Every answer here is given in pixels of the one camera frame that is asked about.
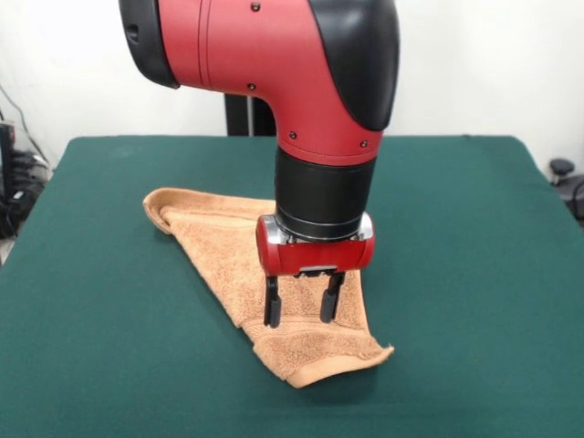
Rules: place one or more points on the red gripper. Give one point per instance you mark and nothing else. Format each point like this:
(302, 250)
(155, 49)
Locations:
(315, 257)

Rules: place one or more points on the tan terry towel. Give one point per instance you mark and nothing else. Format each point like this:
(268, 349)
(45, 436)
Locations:
(228, 246)

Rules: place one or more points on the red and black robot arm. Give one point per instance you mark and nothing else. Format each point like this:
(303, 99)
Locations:
(296, 91)

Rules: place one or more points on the dark green table cloth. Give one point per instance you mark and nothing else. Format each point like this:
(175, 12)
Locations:
(114, 296)

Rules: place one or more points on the black equipment pile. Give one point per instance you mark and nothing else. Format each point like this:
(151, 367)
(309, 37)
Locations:
(18, 182)

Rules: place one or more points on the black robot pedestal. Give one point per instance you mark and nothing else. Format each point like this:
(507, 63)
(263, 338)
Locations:
(248, 114)

